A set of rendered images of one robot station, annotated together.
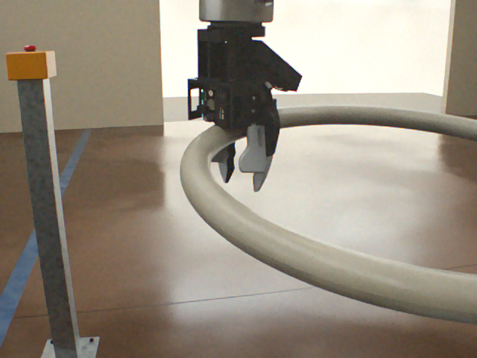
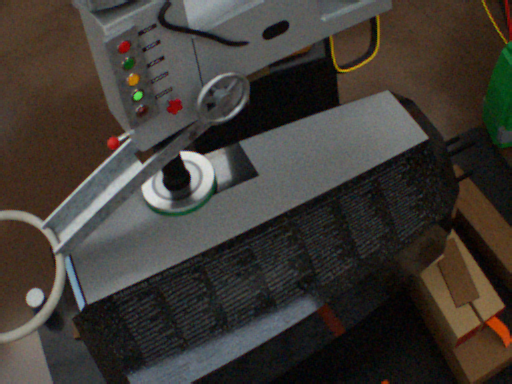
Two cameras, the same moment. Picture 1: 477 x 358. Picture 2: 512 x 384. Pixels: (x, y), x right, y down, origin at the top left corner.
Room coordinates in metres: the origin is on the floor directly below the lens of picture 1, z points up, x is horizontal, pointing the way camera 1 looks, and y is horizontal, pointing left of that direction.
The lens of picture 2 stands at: (-0.24, 0.87, 2.32)
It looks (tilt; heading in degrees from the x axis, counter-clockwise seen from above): 51 degrees down; 265
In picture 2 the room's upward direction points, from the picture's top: 11 degrees counter-clockwise
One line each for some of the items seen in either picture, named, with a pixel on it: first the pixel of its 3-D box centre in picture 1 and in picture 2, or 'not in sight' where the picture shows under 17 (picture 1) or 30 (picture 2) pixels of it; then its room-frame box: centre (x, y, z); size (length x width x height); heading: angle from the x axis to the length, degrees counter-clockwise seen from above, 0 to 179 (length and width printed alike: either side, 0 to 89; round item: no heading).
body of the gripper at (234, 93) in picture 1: (232, 75); not in sight; (0.59, 0.01, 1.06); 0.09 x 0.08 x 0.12; 142
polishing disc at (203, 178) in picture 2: not in sight; (177, 180); (-0.14, -0.42, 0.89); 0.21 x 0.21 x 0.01
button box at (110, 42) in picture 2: not in sight; (130, 76); (-0.12, -0.28, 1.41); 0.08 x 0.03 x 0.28; 21
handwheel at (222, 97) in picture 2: not in sight; (214, 91); (-0.30, -0.35, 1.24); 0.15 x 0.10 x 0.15; 21
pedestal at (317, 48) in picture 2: not in sight; (245, 99); (-0.45, -1.22, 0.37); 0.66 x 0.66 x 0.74; 9
